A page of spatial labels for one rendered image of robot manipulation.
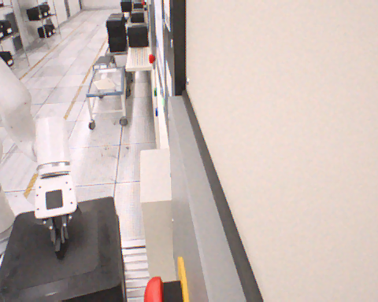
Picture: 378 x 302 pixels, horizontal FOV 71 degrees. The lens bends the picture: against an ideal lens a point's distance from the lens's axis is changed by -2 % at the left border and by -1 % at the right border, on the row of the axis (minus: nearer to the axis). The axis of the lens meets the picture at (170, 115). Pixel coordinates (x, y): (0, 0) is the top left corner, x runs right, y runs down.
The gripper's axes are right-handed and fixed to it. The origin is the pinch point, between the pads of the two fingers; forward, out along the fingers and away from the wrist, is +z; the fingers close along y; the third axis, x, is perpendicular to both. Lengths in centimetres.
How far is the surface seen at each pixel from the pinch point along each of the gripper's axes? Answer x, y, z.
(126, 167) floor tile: 187, 21, -34
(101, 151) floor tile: 211, -2, -57
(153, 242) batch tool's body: -34.0, 21.5, 1.0
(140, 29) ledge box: 208, 62, -199
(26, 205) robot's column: 56, -27, -11
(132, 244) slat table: 33.8, 17.7, 11.4
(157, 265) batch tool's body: -29.9, 21.6, 5.1
